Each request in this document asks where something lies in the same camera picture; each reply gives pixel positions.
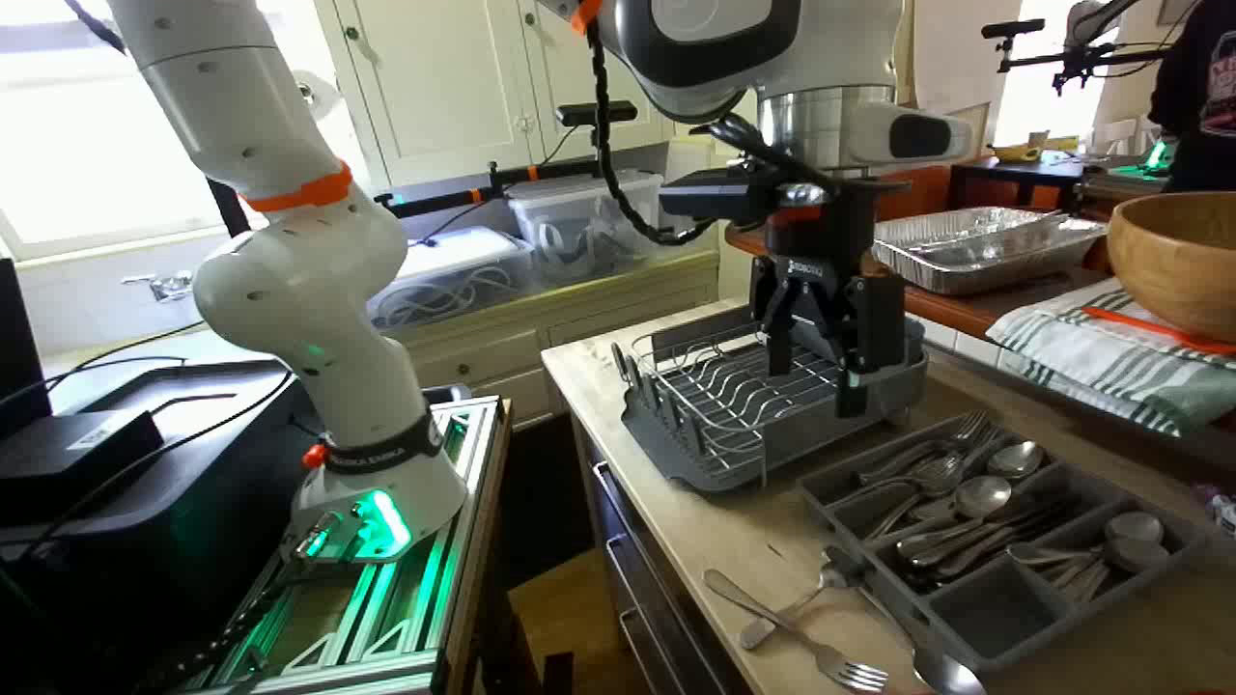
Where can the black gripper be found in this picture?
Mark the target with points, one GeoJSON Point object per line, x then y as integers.
{"type": "Point", "coordinates": [811, 236]}

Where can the silver fork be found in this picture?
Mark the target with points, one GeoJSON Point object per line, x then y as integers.
{"type": "Point", "coordinates": [827, 663]}

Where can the silver spoon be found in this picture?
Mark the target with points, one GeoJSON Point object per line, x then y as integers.
{"type": "Point", "coordinates": [938, 675]}
{"type": "Point", "coordinates": [758, 630]}

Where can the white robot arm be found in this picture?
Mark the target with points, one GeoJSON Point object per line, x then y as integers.
{"type": "Point", "coordinates": [795, 84]}

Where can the grey dish drying rack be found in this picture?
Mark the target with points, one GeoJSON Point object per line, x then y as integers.
{"type": "Point", "coordinates": [708, 410]}

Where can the grey cutlery tray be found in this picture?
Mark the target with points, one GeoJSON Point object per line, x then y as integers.
{"type": "Point", "coordinates": [986, 542]}

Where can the silver spoon at table edge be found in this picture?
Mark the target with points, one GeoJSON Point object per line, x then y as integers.
{"type": "Point", "coordinates": [938, 675]}

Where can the aluminium foil tray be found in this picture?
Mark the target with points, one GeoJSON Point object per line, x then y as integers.
{"type": "Point", "coordinates": [981, 249]}

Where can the clear plastic storage bin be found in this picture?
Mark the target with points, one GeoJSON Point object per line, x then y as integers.
{"type": "Point", "coordinates": [572, 228]}

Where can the striped green dish towel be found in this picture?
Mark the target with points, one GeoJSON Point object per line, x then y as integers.
{"type": "Point", "coordinates": [1108, 352]}

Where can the wooden bowl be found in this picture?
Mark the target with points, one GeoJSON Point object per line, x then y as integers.
{"type": "Point", "coordinates": [1176, 255]}

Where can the person in dark shirt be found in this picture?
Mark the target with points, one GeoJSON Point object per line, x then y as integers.
{"type": "Point", "coordinates": [1193, 97]}

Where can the black box on left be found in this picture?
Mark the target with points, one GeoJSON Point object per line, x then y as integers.
{"type": "Point", "coordinates": [46, 466]}

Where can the black camera on stand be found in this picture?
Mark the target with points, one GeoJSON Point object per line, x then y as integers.
{"type": "Point", "coordinates": [592, 115]}

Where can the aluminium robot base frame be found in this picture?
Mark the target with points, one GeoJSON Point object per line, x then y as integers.
{"type": "Point", "coordinates": [395, 626]}

